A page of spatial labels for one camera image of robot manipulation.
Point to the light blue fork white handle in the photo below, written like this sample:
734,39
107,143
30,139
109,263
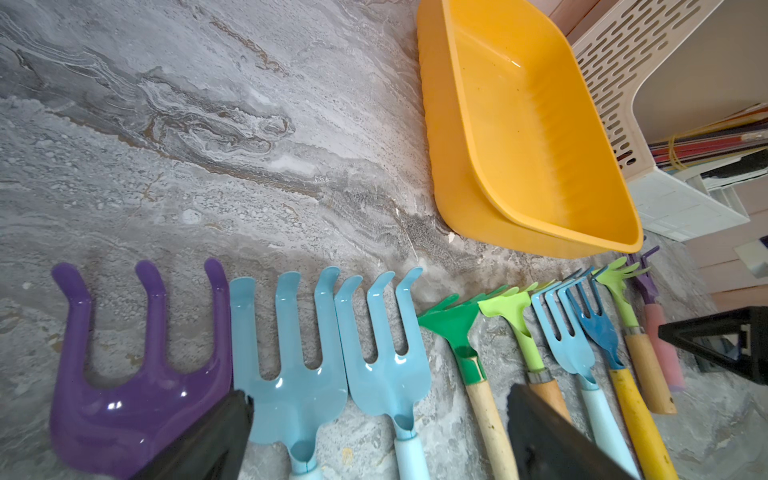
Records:
393,383

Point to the light blue trowel white handle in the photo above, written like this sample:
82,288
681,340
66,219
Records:
571,350

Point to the white plastic file organizer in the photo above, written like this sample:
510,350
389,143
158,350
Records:
656,69

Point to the light blue fork teal handle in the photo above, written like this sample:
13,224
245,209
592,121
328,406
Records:
291,408

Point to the yellow plastic storage box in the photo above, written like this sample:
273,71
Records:
519,156

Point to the dark blue rake yellow handle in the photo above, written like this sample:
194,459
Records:
650,449

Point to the light green rake wooden handle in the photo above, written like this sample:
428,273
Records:
654,388

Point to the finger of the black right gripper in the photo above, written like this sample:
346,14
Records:
735,340

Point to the purple rake pink handle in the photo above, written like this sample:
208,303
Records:
654,318

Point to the light green rake wood handle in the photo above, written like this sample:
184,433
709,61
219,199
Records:
511,305

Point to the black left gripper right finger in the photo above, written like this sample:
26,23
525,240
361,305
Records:
546,446

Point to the purple fork pink handle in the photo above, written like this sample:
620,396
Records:
117,431

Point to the dark green rake wooden handle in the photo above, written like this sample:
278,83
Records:
453,321

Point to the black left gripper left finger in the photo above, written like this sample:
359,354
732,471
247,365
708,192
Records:
212,448

